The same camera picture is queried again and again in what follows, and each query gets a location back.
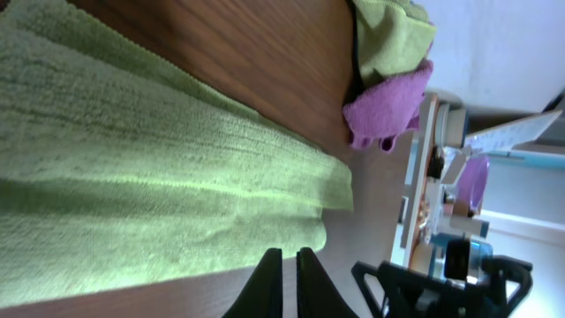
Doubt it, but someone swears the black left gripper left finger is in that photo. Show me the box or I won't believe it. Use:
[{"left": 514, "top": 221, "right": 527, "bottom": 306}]
[{"left": 223, "top": 248, "right": 283, "bottom": 318}]

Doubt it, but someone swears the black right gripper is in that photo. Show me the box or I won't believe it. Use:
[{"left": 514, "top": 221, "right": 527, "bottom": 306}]
[{"left": 350, "top": 254, "right": 534, "bottom": 318}]

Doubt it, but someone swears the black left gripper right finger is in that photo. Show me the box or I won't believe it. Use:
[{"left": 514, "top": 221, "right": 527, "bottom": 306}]
[{"left": 296, "top": 247, "right": 357, "bottom": 318}]

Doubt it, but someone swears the light green microfiber cloth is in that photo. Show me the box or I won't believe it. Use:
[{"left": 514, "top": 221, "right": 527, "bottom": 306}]
[{"left": 1, "top": 1, "right": 353, "bottom": 307}]

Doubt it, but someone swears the purple crumpled cloth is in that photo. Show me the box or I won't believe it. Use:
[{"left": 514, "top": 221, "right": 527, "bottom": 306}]
[{"left": 343, "top": 59, "right": 433, "bottom": 153}]

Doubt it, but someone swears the olive green crumpled cloth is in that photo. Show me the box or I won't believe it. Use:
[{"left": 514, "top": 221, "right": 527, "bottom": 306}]
[{"left": 353, "top": 0, "right": 437, "bottom": 87}]

